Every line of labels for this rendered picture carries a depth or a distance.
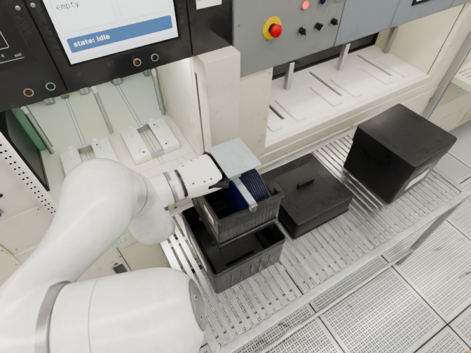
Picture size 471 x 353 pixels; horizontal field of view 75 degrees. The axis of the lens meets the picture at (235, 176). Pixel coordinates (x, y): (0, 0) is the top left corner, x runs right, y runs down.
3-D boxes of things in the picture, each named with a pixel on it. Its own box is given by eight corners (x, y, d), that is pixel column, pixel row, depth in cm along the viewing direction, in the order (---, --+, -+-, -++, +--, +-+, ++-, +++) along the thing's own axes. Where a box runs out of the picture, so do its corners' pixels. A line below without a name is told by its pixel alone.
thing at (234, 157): (191, 206, 110) (179, 141, 86) (241, 185, 116) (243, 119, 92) (222, 263, 96) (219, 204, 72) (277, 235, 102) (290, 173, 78)
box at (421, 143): (389, 206, 133) (415, 167, 114) (340, 165, 149) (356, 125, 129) (429, 178, 144) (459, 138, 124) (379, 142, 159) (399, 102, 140)
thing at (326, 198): (293, 240, 123) (298, 223, 113) (255, 189, 139) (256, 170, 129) (349, 210, 132) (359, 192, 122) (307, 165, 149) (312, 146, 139)
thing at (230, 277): (186, 234, 125) (179, 211, 111) (244, 207, 133) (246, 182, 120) (216, 295, 109) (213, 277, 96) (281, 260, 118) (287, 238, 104)
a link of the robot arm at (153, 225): (172, 247, 50) (181, 231, 80) (134, 157, 51) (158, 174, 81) (119, 271, 49) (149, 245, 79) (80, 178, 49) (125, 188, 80)
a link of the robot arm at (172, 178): (165, 185, 84) (175, 181, 85) (177, 209, 79) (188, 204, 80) (159, 164, 78) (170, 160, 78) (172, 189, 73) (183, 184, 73)
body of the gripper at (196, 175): (172, 181, 85) (208, 166, 88) (186, 207, 79) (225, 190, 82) (167, 162, 79) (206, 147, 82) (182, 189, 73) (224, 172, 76)
